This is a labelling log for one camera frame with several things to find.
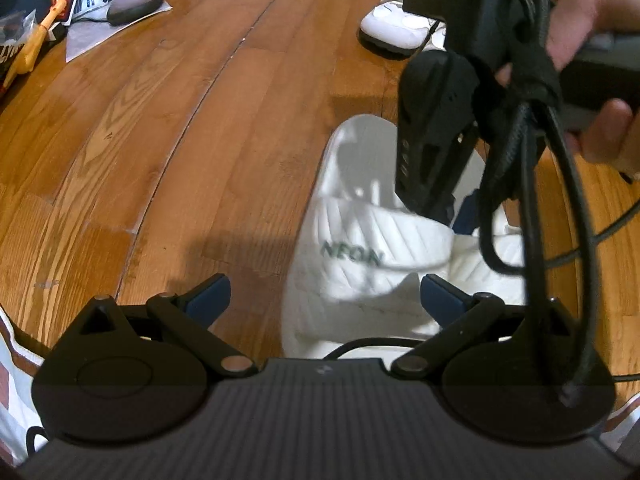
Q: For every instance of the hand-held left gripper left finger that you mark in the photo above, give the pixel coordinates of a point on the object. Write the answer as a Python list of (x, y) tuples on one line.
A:
[(215, 294)]

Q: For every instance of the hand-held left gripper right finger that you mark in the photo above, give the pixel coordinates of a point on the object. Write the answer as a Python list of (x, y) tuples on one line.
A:
[(440, 295)]

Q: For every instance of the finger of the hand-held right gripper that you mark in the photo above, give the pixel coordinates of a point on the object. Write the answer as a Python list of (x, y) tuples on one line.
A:
[(467, 217), (425, 175)]

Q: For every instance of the cream quilted slide sandal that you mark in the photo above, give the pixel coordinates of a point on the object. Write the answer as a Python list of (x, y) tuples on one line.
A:
[(340, 280), (502, 270)]

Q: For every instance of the person's right hand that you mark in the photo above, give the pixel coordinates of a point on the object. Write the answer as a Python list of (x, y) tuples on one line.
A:
[(595, 5)]

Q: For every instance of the patterned rug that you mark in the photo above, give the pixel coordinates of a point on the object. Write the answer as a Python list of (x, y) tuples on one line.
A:
[(15, 400)]

